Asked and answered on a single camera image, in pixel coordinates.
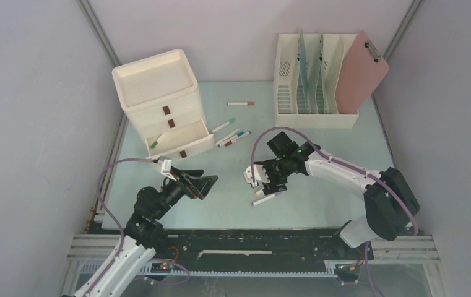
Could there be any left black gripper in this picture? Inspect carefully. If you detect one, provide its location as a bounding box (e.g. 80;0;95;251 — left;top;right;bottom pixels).
154;166;217;219

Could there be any white marker purple cap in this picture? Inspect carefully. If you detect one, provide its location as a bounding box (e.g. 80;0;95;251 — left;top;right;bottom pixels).
251;192;281;207

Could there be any white marker dark-green cap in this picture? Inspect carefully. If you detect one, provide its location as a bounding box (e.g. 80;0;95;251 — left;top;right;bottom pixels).
149;134;163;149

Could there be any cream three-drawer cabinet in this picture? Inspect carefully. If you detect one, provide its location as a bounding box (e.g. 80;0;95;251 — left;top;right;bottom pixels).
112;49;215;161

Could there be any green clipboard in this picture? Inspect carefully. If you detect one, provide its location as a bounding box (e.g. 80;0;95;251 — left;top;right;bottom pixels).
321;33;344;114

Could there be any blue clipboard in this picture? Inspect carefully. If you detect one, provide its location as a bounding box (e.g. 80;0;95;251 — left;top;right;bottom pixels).
297;32;312;114

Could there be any pink clipboard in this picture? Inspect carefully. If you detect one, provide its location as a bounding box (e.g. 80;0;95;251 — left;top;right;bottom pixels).
335;30;389;114

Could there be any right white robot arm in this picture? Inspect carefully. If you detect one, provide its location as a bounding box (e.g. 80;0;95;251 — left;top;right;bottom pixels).
243;127;420;259

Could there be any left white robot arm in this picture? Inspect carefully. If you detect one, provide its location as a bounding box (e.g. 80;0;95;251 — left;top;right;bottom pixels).
72;167;218;296

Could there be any white marker maroon cap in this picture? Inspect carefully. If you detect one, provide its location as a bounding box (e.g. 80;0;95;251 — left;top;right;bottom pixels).
224;131;251;147

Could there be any white marker teal cap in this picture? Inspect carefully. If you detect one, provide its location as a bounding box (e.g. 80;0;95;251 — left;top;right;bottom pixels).
215;129;244;147

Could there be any white marker green cap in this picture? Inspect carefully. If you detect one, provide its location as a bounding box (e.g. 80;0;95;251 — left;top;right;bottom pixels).
210;118;236;134

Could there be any white marker brown cap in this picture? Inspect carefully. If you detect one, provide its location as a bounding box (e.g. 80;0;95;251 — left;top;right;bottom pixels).
227;101;255;106

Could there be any cream file organizer rack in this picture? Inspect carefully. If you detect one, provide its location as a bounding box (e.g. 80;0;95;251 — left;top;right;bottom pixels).
274;33;358;129

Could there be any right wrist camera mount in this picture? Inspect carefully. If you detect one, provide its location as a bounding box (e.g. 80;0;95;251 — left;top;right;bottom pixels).
243;164;270;188

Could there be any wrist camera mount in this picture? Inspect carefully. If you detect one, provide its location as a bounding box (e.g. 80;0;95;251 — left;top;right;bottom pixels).
243;164;270;188
155;157;176;181

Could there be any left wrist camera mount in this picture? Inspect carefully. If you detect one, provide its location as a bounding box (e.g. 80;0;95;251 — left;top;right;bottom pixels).
155;157;176;181

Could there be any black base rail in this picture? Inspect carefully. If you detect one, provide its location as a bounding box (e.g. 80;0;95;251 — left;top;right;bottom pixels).
155;228;373;277

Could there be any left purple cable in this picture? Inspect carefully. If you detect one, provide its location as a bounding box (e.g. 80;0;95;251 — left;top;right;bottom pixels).
83;157;191;297

